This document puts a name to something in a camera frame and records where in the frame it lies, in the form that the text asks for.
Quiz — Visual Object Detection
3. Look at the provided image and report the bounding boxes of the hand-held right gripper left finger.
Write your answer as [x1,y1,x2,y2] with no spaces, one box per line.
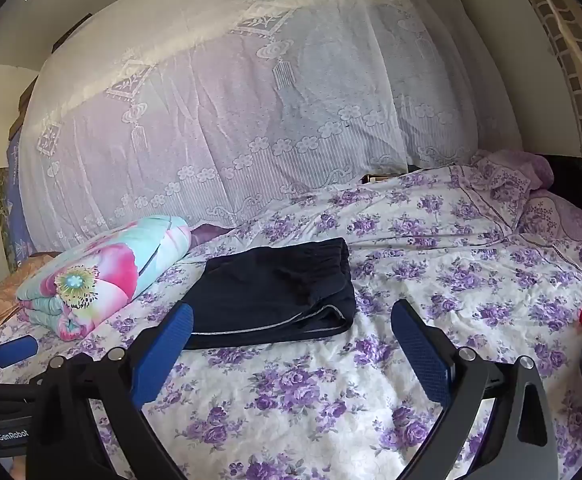
[26,303,194,480]

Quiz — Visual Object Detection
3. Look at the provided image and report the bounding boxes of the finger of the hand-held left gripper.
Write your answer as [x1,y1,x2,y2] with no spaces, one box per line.
[0,336,39,386]
[0,382,52,406]

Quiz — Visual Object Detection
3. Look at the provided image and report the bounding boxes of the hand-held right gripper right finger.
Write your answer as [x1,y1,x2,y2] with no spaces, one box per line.
[390,299,559,480]

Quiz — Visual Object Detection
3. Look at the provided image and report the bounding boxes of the folded dark navy pants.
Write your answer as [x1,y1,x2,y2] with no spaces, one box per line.
[187,237,356,351]

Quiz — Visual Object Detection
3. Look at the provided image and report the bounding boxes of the orange brown cloth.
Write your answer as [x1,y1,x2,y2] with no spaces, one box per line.
[0,252,64,346]

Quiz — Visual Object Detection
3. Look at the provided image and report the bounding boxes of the folded teal pink floral quilt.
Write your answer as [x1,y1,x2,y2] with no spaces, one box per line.
[16,215,193,342]

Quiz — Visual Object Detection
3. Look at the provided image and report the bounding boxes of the purple floral bedsheet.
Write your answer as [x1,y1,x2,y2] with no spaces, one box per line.
[0,162,582,480]

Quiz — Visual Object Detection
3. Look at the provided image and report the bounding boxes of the plain purple cloth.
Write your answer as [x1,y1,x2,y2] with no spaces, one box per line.
[191,225,234,248]

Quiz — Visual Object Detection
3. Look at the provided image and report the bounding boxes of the blue patterned cloth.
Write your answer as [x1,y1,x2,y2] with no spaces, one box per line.
[6,130,36,266]

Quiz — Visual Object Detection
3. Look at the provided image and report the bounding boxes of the green patterned cloth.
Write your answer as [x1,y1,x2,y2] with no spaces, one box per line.
[0,167,19,263]

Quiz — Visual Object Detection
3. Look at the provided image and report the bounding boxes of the purple floral pillow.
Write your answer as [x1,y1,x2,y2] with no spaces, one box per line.
[518,190,582,286]
[448,150,554,233]

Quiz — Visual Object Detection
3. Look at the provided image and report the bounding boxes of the brick pattern curtain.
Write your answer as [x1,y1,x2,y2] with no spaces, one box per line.
[508,0,582,196]

